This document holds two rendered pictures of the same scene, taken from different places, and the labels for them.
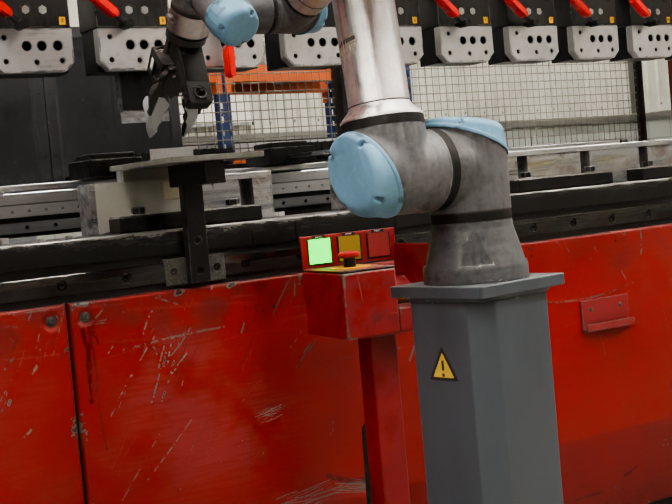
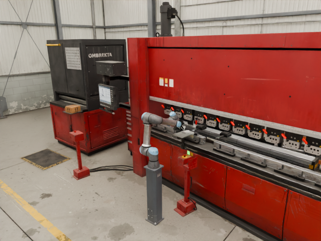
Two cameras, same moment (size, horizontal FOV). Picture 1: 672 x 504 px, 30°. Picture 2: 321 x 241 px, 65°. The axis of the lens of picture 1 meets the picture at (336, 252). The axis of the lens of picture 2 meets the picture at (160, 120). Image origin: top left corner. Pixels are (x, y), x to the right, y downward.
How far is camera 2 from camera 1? 3.56 m
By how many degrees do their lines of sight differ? 80
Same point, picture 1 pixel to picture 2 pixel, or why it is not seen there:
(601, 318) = (247, 189)
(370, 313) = (180, 163)
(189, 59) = not seen: hidden behind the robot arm
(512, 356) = (147, 175)
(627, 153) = (278, 164)
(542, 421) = (151, 184)
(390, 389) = (186, 174)
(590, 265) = (246, 179)
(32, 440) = (166, 156)
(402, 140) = (142, 148)
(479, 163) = (148, 154)
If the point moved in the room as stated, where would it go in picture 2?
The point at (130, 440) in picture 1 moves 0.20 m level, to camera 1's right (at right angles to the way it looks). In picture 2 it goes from (175, 161) to (178, 168)
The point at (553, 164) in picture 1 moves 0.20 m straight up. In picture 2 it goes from (256, 158) to (258, 142)
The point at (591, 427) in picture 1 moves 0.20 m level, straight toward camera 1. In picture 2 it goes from (241, 204) to (224, 204)
